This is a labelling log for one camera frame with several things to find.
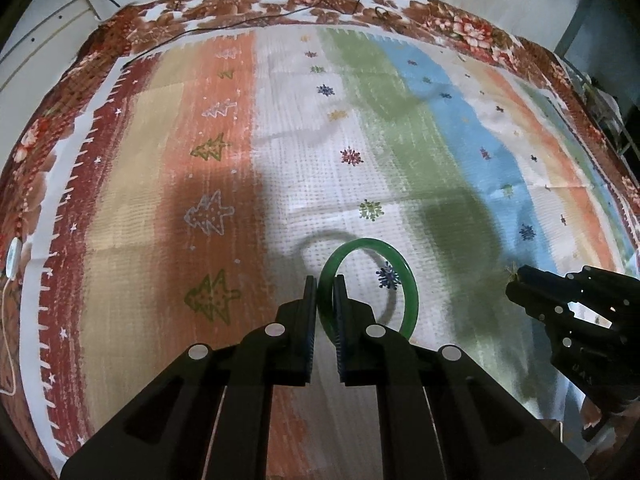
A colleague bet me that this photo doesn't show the white switch with cord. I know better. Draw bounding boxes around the white switch with cord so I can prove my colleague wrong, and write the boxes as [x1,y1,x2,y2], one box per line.
[1,237,23,396]

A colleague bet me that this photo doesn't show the green jade bangle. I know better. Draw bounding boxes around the green jade bangle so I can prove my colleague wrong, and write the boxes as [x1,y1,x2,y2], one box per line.
[316,237,419,344]

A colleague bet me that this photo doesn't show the colourful striped cloth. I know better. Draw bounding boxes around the colourful striped cloth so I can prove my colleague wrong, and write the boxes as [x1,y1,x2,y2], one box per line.
[18,27,639,466]

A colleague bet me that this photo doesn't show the black power cable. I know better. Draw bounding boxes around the black power cable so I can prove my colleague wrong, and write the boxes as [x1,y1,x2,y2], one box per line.
[119,0,396,72]

